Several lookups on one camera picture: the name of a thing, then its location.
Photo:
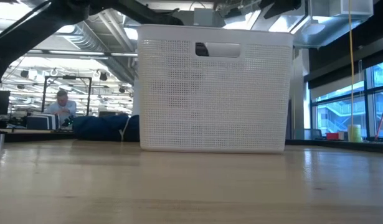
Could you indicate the silver metal post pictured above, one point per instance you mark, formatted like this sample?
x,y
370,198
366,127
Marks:
x,y
1,140

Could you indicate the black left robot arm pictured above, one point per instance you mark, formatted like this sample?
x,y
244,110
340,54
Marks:
x,y
29,34

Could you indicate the navy blue cloth bag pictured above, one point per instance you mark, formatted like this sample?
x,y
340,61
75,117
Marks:
x,y
97,127

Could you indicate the black background stand frame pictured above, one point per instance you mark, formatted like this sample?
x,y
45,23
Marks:
x,y
90,93

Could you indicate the person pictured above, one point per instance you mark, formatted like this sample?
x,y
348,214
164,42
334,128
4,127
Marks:
x,y
62,105

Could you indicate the small red box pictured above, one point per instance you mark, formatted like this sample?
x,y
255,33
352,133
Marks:
x,y
332,136

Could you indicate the white perforated plastic basket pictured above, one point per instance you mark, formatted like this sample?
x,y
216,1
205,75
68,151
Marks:
x,y
214,109

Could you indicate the red rod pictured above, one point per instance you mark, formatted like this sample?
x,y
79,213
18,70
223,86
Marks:
x,y
380,124

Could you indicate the yellow-green roll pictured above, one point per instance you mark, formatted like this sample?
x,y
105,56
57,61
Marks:
x,y
354,132

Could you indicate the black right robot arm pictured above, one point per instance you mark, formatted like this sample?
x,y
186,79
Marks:
x,y
281,6

